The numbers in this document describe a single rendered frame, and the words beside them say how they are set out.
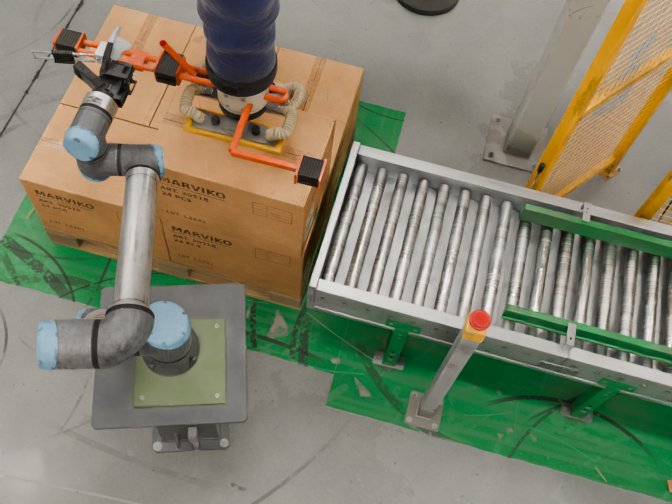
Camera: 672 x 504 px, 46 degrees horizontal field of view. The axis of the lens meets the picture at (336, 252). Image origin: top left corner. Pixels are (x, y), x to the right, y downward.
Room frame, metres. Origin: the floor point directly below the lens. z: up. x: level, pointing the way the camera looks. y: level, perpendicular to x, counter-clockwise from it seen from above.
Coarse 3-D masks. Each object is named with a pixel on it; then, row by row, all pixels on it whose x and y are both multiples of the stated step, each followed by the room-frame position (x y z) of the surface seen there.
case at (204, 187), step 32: (160, 128) 1.62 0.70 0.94; (320, 128) 1.73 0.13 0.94; (192, 160) 1.51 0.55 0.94; (224, 160) 1.53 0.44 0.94; (288, 160) 1.57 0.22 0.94; (160, 192) 1.46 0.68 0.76; (192, 192) 1.45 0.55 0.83; (224, 192) 1.43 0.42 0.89; (256, 192) 1.42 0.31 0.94; (288, 192) 1.44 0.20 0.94; (320, 192) 1.64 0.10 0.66; (192, 224) 1.45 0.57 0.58; (224, 224) 1.43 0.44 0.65; (256, 224) 1.41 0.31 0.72; (288, 224) 1.39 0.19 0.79
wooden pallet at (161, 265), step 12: (48, 228) 1.55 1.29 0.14; (324, 228) 1.83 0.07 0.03; (60, 240) 1.54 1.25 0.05; (72, 240) 1.53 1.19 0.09; (84, 240) 1.57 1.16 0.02; (96, 252) 1.52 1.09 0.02; (108, 252) 1.53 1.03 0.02; (156, 264) 1.51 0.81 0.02; (168, 264) 1.48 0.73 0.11; (180, 264) 1.47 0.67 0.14; (180, 276) 1.47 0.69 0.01; (192, 276) 1.48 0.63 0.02; (204, 276) 1.49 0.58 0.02; (216, 276) 1.50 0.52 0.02; (252, 288) 1.47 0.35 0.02; (264, 288) 1.42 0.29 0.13; (264, 300) 1.42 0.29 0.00; (276, 300) 1.42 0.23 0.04; (288, 300) 1.41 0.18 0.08; (300, 300) 1.40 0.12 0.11
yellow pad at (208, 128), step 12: (192, 120) 1.55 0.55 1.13; (204, 120) 1.55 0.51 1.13; (216, 120) 1.54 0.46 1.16; (192, 132) 1.51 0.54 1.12; (204, 132) 1.51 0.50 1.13; (216, 132) 1.51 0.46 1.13; (228, 132) 1.52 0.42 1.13; (252, 132) 1.52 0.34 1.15; (264, 132) 1.54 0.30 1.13; (240, 144) 1.49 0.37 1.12; (252, 144) 1.49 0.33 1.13; (264, 144) 1.50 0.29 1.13; (276, 144) 1.50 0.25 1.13
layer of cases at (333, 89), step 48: (144, 48) 2.31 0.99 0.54; (192, 48) 2.35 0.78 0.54; (144, 96) 2.05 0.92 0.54; (336, 96) 2.21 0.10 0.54; (48, 144) 1.73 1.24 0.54; (336, 144) 1.96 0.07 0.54; (48, 192) 1.54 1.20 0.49; (96, 192) 1.54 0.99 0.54; (96, 240) 1.52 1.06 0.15; (192, 240) 1.46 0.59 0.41; (288, 288) 1.41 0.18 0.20
